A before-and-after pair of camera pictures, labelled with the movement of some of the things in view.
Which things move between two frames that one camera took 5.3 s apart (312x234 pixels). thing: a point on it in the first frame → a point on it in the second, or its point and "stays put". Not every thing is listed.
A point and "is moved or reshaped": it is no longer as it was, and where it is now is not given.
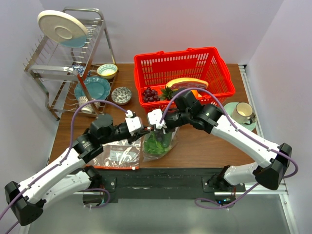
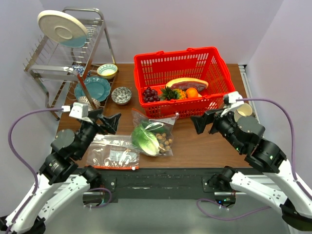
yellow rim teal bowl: [107, 70] stays put
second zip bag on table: [119, 155] stays put
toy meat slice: [184, 83] stays put
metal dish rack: [77, 80] stays put
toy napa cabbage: [156, 143] is moved or reshaped
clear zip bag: [155, 144] is moved or reshaped
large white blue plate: [63, 29] stays put
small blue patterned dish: [79, 68] stays put
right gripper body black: [175, 119] → [223, 125]
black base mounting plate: [122, 181] stays put
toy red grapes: [150, 95] stays put
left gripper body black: [118, 133] → [87, 131]
